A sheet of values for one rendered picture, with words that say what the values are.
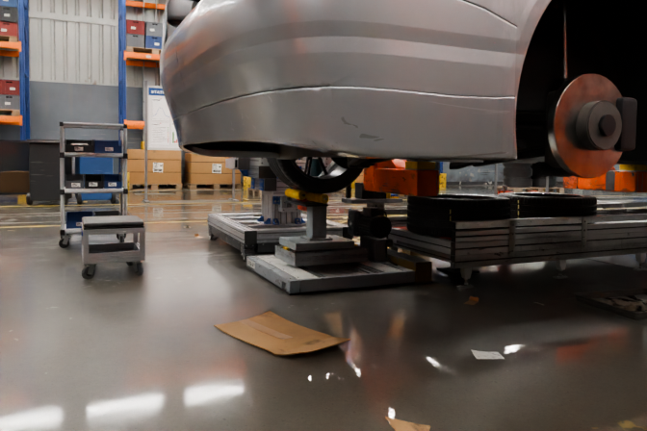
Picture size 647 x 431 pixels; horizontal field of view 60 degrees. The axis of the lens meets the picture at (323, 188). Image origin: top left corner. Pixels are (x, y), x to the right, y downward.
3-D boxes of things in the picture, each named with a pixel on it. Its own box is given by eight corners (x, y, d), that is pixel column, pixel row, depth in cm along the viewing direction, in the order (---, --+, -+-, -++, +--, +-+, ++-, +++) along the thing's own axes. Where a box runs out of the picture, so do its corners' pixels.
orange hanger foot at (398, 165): (416, 196, 336) (417, 139, 334) (373, 191, 383) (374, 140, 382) (439, 195, 343) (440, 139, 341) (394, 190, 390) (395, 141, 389)
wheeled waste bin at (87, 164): (78, 205, 834) (77, 139, 829) (72, 201, 889) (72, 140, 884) (116, 204, 861) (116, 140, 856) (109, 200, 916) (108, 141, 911)
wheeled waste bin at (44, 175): (25, 206, 813) (25, 139, 808) (37, 202, 876) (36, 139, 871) (65, 205, 826) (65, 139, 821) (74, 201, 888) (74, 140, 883)
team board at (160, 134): (145, 203, 879) (145, 78, 869) (142, 201, 925) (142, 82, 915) (239, 201, 938) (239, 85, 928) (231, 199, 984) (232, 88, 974)
